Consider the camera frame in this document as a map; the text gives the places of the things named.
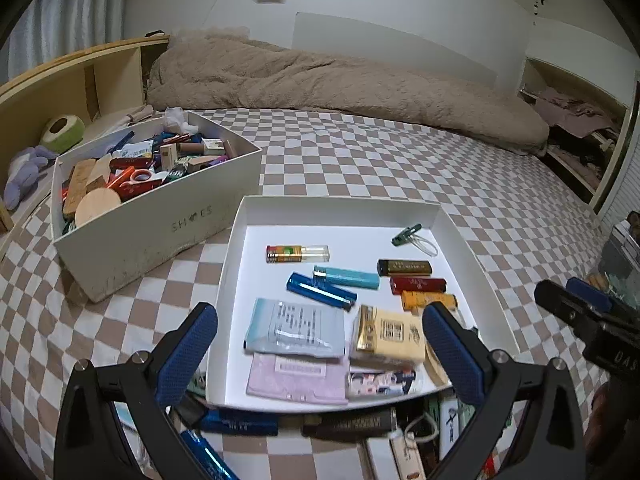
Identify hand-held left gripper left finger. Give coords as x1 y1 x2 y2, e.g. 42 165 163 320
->
55 302 219 480

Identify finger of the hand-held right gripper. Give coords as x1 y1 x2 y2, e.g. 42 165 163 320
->
566 276 615 313
534 280 601 333

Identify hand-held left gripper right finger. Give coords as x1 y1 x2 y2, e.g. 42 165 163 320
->
421 301 586 480

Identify dark brown gold lighter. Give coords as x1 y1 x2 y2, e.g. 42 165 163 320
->
376 259 433 277

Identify clear plastic loop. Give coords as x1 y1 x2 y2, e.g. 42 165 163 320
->
410 234 441 261

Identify green clothespin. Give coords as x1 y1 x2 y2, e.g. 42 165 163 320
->
391 224 423 247

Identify clear lighter orange label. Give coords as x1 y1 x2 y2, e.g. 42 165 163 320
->
265 244 331 265

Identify white shallow box lid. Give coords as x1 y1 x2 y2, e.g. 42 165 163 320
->
206 195 521 413

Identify person's right hand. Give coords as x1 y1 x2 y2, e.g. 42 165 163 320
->
587 377 640 466

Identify black clip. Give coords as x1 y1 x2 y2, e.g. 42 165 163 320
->
172 395 208 426

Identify yellow paper pack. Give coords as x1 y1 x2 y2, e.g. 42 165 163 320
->
349 305 427 368

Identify white ribbon print card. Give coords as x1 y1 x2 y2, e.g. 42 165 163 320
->
439 395 471 456

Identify picture print pack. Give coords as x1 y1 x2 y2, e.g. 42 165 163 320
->
347 369 417 400

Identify dark red lighter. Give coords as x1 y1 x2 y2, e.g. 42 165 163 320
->
390 276 447 296

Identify grey foil sachet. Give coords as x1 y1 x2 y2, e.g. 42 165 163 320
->
243 298 347 358

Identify pink flat packet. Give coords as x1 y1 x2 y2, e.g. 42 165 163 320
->
246 353 349 406

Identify white louvered door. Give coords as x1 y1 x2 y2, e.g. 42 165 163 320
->
597 125 640 231

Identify white shoe box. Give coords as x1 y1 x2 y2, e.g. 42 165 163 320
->
51 110 263 303

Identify dark brown long lighter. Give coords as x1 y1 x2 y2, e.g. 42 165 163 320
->
302 406 398 442

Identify teal lighter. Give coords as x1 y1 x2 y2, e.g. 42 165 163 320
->
313 266 381 291

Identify round beige compact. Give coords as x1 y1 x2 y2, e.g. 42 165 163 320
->
74 187 122 225

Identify open wooden closet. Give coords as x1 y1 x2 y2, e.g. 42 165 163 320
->
517 55 640 211

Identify pile of pink clothes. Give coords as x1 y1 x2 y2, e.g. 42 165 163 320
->
532 85 621 138

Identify dark red case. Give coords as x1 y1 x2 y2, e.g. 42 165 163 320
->
109 156 153 171

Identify cork wooden block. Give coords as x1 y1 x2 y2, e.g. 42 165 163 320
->
62 158 98 216

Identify checkered bed sheet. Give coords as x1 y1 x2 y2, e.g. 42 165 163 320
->
0 107 621 480

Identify crumpled white tissue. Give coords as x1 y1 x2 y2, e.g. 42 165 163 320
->
164 107 193 133

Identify purple plush toy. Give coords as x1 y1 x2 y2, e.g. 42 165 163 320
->
4 145 60 211

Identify green round plush toy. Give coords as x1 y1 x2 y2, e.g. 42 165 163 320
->
39 115 86 155

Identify beige quilted duvet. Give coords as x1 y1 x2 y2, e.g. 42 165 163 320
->
145 27 551 156

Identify wooden bedside shelf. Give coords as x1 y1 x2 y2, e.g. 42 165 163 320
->
0 35 171 233

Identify grey curtain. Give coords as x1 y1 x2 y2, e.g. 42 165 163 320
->
7 0 128 81

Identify orange handled scissors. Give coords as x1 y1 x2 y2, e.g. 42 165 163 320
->
107 169 153 196

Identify white wall panel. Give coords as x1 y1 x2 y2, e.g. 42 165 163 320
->
292 10 533 96

